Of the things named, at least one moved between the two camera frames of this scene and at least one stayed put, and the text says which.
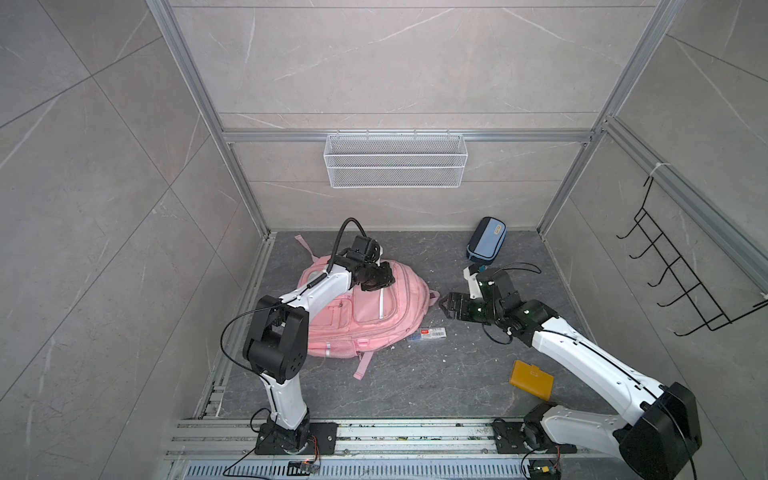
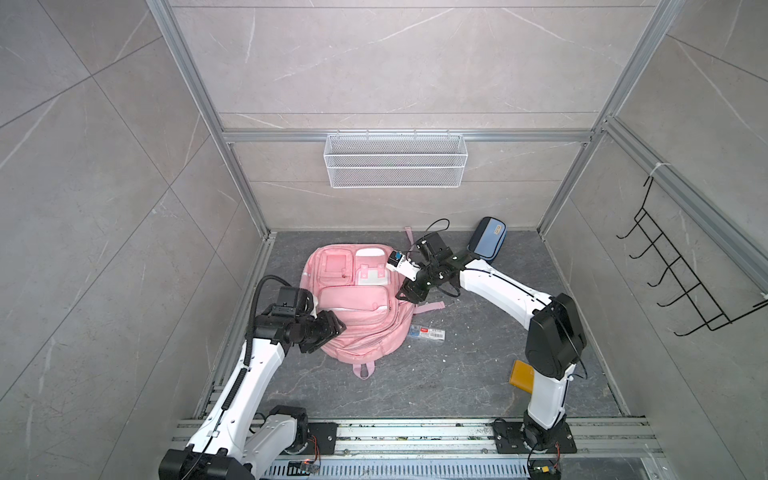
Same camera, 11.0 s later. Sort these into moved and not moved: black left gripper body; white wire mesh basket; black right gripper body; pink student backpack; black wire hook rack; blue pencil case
Moved: black left gripper body; black right gripper body; pink student backpack
Not moved: black wire hook rack; blue pencil case; white wire mesh basket
